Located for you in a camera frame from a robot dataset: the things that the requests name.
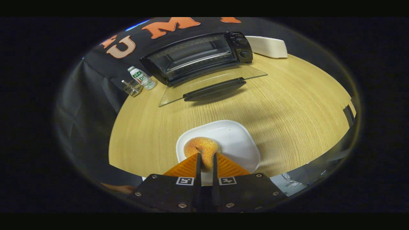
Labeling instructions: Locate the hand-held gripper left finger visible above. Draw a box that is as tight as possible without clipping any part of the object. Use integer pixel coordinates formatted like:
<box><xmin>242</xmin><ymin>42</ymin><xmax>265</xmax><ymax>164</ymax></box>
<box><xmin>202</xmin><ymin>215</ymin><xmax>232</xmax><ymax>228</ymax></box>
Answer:
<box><xmin>134</xmin><ymin>153</ymin><xmax>202</xmax><ymax>213</ymax></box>

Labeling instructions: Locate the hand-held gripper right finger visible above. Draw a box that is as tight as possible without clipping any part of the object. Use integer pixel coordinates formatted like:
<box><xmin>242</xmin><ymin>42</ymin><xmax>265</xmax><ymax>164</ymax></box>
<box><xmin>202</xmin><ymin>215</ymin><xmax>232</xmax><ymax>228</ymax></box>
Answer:
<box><xmin>212</xmin><ymin>153</ymin><xmax>286</xmax><ymax>213</ymax></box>

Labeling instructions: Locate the golden bread bun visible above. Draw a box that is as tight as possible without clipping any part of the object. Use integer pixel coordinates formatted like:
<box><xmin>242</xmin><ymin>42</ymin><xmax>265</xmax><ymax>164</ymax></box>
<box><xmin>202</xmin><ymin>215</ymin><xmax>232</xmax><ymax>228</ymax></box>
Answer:
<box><xmin>184</xmin><ymin>137</ymin><xmax>221</xmax><ymax>171</ymax></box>

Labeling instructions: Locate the black toaster oven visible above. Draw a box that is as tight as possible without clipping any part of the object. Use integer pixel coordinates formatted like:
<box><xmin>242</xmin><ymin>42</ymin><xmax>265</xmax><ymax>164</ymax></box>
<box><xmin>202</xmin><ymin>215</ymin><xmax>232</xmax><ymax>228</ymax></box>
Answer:
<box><xmin>140</xmin><ymin>31</ymin><xmax>268</xmax><ymax>107</ymax></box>

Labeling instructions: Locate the white toaster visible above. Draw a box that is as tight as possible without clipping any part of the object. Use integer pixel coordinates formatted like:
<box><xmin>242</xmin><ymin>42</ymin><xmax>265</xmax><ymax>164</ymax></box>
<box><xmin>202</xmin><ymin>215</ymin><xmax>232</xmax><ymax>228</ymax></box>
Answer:
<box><xmin>244</xmin><ymin>35</ymin><xmax>288</xmax><ymax>59</ymax></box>

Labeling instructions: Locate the white plate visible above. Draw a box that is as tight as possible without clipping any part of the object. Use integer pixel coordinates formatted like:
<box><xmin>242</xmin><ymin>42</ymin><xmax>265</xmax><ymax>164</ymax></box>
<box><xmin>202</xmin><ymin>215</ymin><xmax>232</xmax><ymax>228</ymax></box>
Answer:
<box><xmin>176</xmin><ymin>120</ymin><xmax>261</xmax><ymax>186</ymax></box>

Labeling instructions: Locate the clear glass holder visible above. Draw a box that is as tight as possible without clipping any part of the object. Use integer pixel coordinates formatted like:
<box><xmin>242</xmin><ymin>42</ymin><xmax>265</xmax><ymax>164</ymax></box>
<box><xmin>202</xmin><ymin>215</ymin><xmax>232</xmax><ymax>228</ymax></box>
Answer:
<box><xmin>121</xmin><ymin>79</ymin><xmax>143</xmax><ymax>97</ymax></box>

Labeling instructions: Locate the white bottle green label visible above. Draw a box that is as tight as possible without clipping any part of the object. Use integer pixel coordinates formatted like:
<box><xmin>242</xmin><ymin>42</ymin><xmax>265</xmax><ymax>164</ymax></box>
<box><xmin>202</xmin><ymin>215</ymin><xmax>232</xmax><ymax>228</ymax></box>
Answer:
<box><xmin>127</xmin><ymin>66</ymin><xmax>157</xmax><ymax>90</ymax></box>

